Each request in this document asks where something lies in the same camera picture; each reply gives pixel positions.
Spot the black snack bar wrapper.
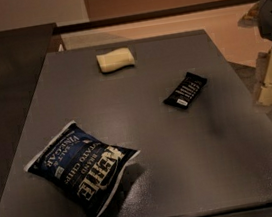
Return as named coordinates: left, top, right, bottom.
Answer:
left=163, top=72, right=207, bottom=110

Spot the yellow sponge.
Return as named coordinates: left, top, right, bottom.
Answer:
left=97, top=47, right=135, bottom=73

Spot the blue kettle chip bag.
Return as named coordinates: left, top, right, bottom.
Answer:
left=24, top=121, right=139, bottom=217

